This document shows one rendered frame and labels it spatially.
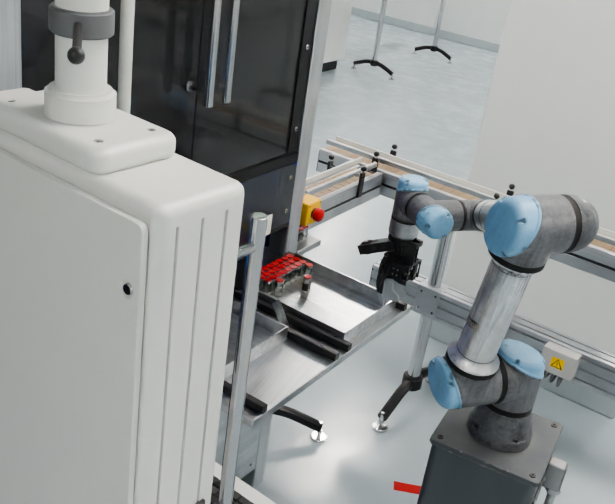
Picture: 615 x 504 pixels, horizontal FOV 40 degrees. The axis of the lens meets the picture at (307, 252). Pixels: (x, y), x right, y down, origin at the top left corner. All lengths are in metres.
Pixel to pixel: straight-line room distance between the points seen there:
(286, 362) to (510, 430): 0.53
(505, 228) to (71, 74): 0.85
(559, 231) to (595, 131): 1.77
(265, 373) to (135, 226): 0.93
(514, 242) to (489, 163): 1.98
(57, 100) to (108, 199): 0.17
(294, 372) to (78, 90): 0.98
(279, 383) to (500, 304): 0.53
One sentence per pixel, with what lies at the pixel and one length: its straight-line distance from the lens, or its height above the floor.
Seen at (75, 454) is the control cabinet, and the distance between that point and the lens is 1.35.
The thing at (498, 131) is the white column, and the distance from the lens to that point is 3.52.
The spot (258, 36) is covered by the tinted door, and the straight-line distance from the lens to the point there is 2.03.
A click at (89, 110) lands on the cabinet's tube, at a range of 1.18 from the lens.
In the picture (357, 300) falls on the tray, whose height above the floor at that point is 0.88.
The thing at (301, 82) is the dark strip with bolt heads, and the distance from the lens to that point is 2.22.
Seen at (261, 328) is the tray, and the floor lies 0.88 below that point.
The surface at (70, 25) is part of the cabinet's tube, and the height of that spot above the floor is 1.72.
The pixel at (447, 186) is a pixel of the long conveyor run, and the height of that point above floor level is 0.95.
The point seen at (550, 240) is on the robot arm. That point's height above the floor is 1.37.
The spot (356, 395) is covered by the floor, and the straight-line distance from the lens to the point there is 3.44.
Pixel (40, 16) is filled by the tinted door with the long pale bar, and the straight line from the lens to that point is 1.57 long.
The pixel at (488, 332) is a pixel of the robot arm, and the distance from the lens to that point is 1.76.
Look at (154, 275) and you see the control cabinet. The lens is 1.08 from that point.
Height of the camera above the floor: 1.97
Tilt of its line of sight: 26 degrees down
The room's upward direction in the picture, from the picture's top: 9 degrees clockwise
